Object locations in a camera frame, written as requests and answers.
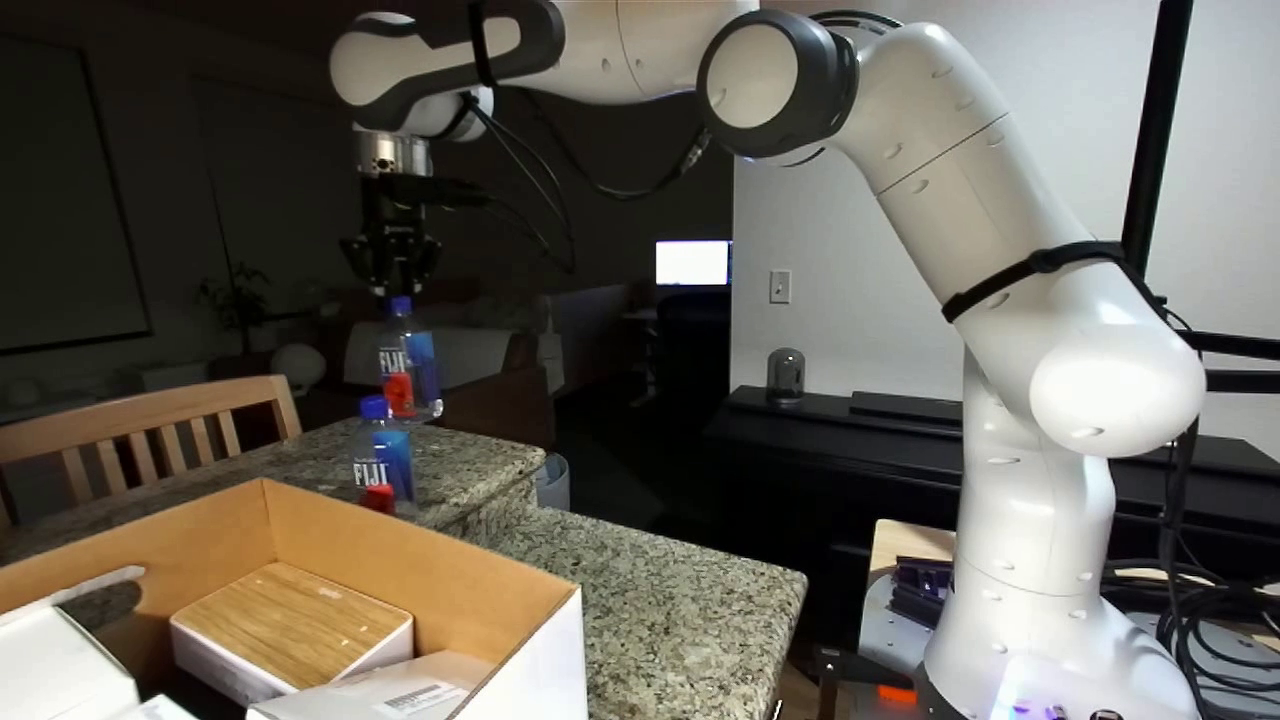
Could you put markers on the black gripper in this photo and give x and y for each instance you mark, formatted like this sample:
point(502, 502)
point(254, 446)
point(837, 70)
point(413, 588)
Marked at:
point(392, 242)

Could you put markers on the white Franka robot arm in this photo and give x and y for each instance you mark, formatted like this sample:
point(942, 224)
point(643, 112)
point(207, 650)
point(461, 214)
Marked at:
point(1041, 401)

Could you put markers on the background cardboard box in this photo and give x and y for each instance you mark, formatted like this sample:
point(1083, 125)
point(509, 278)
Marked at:
point(467, 352)

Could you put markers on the white cardboard box brown inside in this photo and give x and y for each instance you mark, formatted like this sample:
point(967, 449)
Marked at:
point(495, 626)

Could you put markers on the white box with wooden top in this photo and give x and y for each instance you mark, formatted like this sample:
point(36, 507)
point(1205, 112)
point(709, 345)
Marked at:
point(285, 626)

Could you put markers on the dark houseplant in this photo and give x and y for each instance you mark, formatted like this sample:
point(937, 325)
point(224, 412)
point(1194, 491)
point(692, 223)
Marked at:
point(238, 307)

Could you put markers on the white paper towel roll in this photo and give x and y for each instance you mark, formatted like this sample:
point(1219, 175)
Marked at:
point(554, 480)

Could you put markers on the lit computer monitor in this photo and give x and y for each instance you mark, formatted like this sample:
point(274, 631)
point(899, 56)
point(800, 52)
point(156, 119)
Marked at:
point(692, 261)

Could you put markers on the light wooden slatted chair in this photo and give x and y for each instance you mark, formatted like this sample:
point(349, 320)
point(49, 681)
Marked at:
point(132, 425)

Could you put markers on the small grey jar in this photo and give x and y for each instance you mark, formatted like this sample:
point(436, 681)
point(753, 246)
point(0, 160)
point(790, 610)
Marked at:
point(784, 377)

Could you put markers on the dark low sideboard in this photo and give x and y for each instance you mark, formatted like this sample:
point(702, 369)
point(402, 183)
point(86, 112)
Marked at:
point(825, 480)

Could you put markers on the white flat foam piece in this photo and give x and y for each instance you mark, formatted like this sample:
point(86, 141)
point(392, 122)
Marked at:
point(52, 663)

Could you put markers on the light wooden robot table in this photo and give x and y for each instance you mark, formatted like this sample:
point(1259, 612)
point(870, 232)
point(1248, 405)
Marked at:
point(900, 543)

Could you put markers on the dark purple device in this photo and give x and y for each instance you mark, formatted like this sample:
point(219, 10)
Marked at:
point(921, 587)

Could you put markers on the black stand pole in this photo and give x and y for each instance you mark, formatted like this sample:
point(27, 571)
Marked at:
point(1157, 107)

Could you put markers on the wall projector screen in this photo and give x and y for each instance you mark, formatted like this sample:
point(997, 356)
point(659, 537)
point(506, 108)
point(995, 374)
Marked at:
point(66, 184)

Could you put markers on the white light switch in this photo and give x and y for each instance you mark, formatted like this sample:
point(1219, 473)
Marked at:
point(777, 286)

